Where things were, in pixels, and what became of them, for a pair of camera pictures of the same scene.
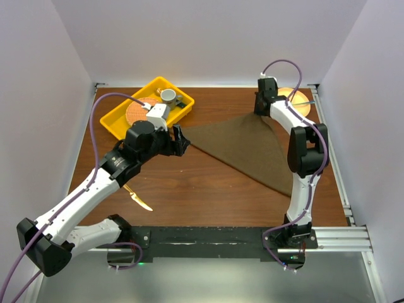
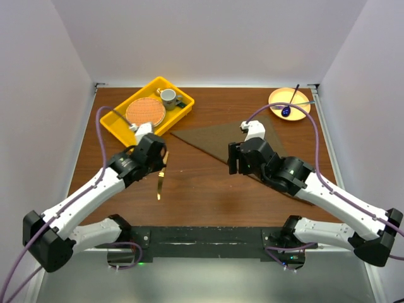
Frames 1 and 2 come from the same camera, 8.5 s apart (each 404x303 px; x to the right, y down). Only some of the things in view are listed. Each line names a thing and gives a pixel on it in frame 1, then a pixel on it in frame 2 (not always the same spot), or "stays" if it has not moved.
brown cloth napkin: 249,144 stays
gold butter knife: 137,200 → 161,173
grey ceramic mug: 169,96 stays
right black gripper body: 257,108 → 244,167
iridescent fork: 305,103 stays
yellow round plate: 300,103 stays
